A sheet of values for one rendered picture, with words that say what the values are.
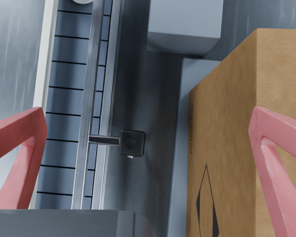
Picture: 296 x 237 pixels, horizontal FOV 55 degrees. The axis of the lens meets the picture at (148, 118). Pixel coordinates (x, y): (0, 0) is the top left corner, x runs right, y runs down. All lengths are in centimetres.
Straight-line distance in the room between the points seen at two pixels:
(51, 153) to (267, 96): 32
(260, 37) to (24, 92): 40
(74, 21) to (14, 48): 12
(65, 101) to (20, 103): 10
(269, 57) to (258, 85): 2
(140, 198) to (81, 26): 28
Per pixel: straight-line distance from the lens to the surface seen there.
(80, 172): 35
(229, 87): 25
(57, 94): 44
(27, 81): 51
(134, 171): 47
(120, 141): 33
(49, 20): 43
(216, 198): 28
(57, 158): 44
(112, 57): 44
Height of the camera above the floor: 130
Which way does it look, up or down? 86 degrees down
